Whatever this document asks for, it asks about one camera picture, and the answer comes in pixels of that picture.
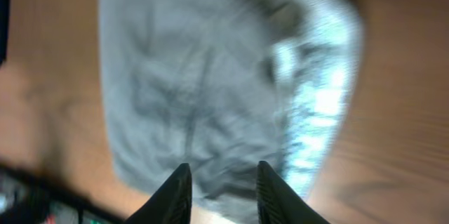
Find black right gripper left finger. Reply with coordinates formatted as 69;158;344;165
123;163;192;224

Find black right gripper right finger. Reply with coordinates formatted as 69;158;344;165
256;161;330;224

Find grey shorts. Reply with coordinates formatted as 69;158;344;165
98;0;363;223

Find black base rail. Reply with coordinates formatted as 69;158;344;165
1;164;124;224

